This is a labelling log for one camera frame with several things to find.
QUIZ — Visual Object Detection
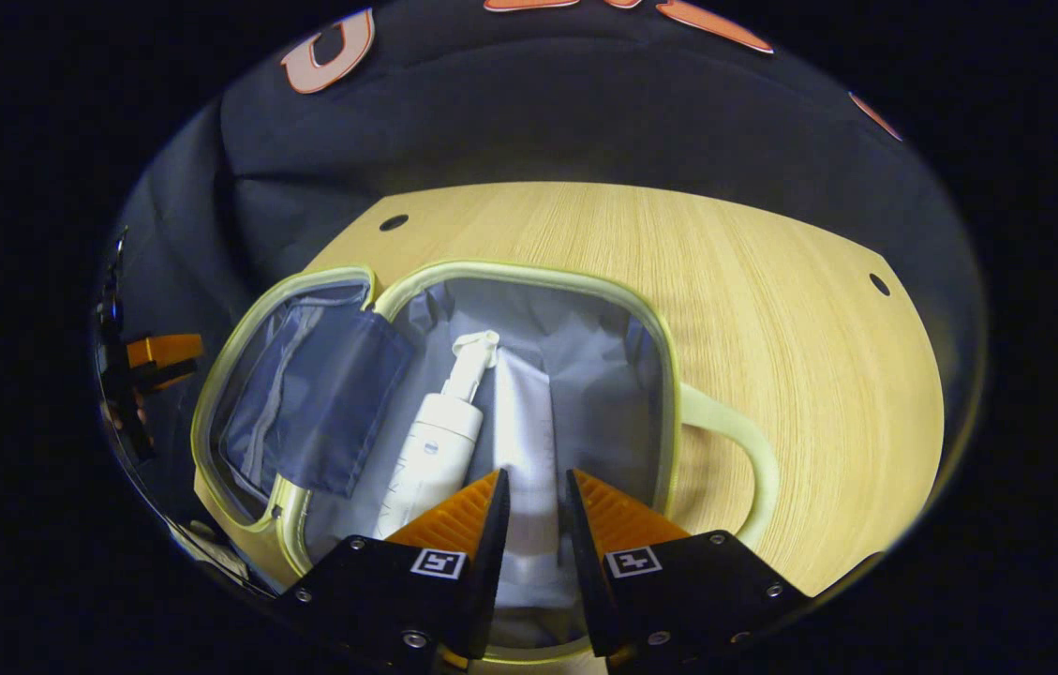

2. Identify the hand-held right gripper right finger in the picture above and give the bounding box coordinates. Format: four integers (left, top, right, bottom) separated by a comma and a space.
565, 469, 812, 670

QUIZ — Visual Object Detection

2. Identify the white squeeze tube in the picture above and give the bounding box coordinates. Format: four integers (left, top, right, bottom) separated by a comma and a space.
489, 360, 578, 612

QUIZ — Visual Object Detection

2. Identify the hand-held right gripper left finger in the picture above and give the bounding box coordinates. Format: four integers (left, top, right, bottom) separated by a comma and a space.
274, 469, 512, 672

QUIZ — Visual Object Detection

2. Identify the white pump bottle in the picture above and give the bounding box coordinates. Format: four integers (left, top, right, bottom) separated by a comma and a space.
376, 329, 502, 544

